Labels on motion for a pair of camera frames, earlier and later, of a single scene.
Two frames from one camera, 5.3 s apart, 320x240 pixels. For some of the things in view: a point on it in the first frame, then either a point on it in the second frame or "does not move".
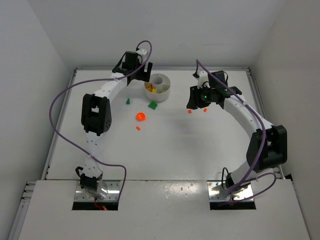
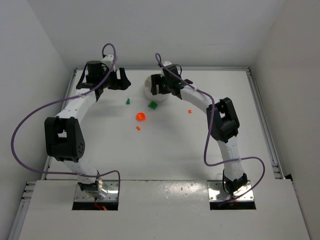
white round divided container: (157, 89) does not move
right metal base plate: (216, 192) does not move
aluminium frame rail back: (169, 68) does not move
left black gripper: (145, 72) -> (117, 79)
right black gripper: (194, 97) -> (155, 85)
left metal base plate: (112, 194) does not move
